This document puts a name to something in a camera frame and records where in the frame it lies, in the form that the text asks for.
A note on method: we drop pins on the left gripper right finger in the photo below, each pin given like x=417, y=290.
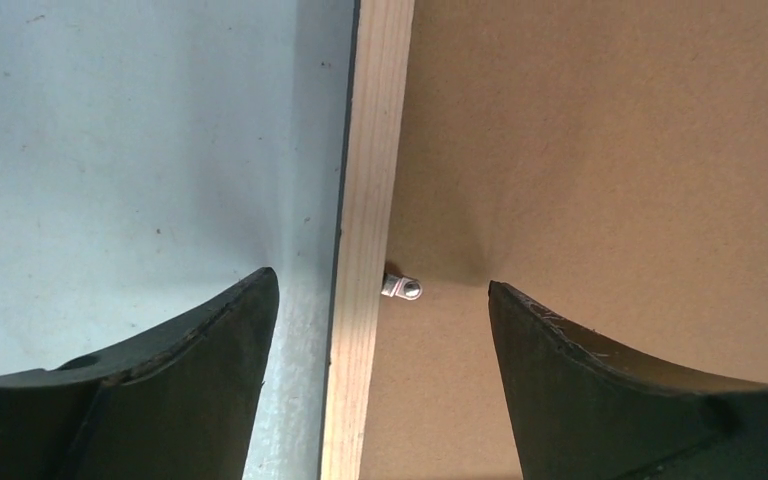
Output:
x=584, y=406

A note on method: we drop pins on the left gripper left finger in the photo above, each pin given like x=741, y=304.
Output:
x=177, y=401

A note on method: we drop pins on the wooden picture frame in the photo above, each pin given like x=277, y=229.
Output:
x=381, y=48

